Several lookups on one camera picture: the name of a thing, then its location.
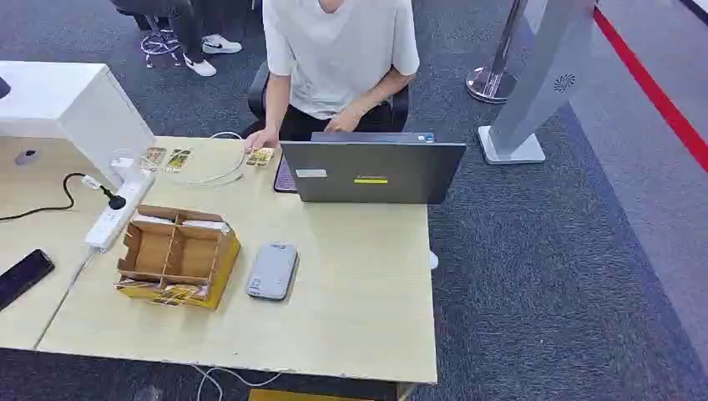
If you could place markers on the golden printed card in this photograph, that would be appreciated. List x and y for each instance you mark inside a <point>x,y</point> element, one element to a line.
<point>178,160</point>
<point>260,157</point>
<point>152,159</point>

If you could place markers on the grey laptop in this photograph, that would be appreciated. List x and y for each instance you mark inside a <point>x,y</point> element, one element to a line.
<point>376,171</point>

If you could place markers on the dark purple pad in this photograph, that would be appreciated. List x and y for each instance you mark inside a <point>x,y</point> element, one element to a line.
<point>284,178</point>

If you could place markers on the person's left hand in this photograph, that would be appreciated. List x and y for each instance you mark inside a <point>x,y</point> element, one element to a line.
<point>342,122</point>

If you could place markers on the person's hand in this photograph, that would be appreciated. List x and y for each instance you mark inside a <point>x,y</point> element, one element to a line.
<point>260,139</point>
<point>342,122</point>

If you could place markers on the white shoe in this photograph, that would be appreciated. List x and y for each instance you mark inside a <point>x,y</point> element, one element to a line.
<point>433,260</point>

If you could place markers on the grey phone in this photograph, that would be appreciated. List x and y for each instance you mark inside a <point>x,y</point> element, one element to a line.
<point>272,271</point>

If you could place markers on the person's right hand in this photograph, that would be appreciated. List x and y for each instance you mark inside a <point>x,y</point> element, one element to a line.
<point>260,139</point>

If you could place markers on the black office chair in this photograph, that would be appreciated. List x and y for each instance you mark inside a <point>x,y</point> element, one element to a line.
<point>256,94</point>

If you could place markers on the seated person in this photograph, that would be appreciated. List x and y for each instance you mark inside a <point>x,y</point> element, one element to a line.
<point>332,55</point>

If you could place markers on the white card stack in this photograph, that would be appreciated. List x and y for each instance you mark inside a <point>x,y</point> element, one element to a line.
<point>204,225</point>

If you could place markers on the wooden divided card box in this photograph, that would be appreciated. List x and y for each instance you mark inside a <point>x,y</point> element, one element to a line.
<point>177,257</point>

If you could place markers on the yellow box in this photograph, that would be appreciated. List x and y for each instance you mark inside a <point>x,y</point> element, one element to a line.
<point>298,395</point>

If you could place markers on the golden card stack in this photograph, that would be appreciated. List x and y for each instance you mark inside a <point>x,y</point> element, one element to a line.
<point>171,293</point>

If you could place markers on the grey floor stand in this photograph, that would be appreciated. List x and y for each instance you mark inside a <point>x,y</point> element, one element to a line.
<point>542,72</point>

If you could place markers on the white power strip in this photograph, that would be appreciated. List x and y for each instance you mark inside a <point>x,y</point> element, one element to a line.
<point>119,213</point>

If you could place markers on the person with white shoes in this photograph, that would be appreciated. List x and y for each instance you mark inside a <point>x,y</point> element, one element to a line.
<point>191,27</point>

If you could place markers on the chrome stool base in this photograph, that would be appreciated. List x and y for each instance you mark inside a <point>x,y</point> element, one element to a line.
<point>160,44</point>

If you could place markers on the white cabinet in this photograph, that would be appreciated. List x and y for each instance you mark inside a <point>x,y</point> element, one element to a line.
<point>66,105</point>

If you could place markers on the black phone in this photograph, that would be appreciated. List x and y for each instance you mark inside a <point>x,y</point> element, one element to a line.
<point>22,277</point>

